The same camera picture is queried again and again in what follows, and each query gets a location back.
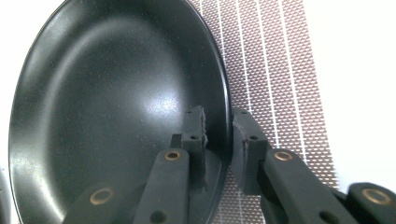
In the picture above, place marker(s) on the brown white striped placemat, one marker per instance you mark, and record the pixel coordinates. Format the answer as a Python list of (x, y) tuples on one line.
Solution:
[(274, 77)]

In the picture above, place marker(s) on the black round plate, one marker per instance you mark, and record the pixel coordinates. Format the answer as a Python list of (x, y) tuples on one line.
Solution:
[(93, 93)]

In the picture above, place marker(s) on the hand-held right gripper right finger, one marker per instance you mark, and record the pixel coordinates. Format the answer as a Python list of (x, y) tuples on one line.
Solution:
[(247, 149)]

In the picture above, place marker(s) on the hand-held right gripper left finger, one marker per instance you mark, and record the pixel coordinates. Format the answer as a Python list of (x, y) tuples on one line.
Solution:
[(194, 137)]

